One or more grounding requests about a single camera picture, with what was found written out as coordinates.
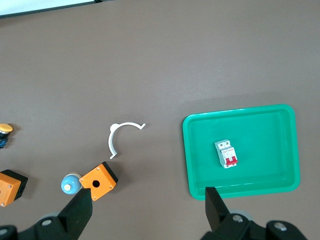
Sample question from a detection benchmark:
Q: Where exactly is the yellow mushroom push button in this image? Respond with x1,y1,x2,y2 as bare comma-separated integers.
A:
0,123,14,150

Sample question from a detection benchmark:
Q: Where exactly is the white curved plastic clip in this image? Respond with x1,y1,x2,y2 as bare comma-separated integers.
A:
108,121,147,160

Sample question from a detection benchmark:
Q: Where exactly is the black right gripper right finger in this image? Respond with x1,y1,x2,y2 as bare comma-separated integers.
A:
204,186,231,233

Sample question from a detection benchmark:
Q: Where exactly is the green plastic tray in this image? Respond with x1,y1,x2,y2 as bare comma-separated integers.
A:
181,103,301,201

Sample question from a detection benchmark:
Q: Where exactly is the orange button box with hole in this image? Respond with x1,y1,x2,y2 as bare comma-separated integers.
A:
0,169,29,208
78,161,119,202

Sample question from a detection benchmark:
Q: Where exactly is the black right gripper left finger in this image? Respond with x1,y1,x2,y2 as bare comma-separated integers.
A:
57,187,94,240

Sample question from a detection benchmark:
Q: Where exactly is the blue grey round knob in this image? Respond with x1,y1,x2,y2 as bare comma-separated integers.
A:
60,172,82,196

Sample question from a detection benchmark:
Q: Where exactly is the red white push button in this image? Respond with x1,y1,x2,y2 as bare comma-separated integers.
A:
214,139,238,170

